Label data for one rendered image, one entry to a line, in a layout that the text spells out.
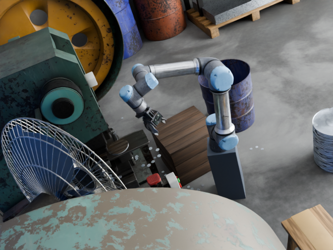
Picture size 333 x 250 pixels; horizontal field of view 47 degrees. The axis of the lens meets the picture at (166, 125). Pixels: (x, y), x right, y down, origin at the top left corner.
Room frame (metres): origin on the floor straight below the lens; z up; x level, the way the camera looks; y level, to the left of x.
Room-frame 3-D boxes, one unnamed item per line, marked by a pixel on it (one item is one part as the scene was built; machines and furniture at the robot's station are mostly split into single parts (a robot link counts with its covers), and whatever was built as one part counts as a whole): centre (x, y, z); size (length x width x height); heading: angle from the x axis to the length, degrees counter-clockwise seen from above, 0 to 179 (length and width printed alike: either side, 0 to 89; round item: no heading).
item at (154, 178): (1.43, 0.15, 0.72); 0.07 x 0.06 x 0.08; 98
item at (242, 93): (2.59, -0.56, 0.24); 0.42 x 0.42 x 0.48
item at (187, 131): (2.26, -0.11, 0.18); 0.40 x 0.38 x 0.35; 104
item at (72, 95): (1.72, 0.43, 1.33); 0.67 x 0.18 x 0.18; 8
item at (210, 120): (1.83, -0.29, 0.62); 0.13 x 0.12 x 0.14; 6
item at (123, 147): (1.75, 0.25, 0.72); 0.25 x 0.14 x 0.14; 98
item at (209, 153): (1.84, -0.29, 0.23); 0.18 x 0.18 x 0.45; 73
